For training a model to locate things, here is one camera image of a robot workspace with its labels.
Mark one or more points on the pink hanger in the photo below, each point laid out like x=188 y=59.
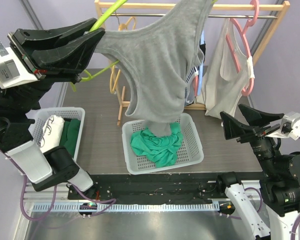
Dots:
x=246 y=91
x=195 y=85

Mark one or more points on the white basket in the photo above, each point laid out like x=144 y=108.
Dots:
x=190 y=152
x=41 y=115

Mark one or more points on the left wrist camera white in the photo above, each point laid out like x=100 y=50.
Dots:
x=12 y=71

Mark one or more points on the white slotted cable duct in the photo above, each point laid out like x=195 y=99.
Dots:
x=93 y=207

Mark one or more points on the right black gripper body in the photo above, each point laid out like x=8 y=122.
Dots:
x=251 y=135

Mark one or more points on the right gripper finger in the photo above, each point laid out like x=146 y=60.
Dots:
x=234 y=129
x=259 y=118

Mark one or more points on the lime green hanger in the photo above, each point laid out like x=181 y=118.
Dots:
x=113 y=8

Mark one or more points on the white printed garment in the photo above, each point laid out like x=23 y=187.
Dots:
x=51 y=133

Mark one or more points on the white centre basket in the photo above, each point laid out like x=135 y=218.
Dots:
x=190 y=152

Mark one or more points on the grey tank top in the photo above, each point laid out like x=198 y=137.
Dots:
x=156 y=60

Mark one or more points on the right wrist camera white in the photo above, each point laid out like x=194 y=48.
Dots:
x=289 y=127

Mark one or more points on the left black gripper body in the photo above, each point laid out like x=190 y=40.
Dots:
x=24 y=57

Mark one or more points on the dark green garment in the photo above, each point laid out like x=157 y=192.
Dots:
x=69 y=135

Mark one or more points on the yellow hanger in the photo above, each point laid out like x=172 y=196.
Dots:
x=114 y=76

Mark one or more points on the green tank top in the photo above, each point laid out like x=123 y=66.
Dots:
x=160 y=150

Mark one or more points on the white tank top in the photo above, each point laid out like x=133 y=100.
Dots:
x=228 y=73

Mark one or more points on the white left basket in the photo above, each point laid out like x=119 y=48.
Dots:
x=41 y=115

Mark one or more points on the black tank top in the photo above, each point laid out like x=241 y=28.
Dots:
x=202 y=47

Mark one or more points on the light blue hanger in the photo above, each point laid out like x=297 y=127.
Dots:
x=201 y=67

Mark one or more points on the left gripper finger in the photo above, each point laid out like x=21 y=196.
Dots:
x=52 y=38
x=70 y=53

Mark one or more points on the blue striped tank top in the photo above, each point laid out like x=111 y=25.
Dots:
x=189 y=92

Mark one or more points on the wooden clothes rack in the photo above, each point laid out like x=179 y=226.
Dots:
x=273 y=12

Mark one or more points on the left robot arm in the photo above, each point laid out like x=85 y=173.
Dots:
x=44 y=170

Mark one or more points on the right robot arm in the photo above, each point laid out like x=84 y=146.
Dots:
x=280 y=188

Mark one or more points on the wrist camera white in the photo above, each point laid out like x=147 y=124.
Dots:
x=289 y=127
x=12 y=71

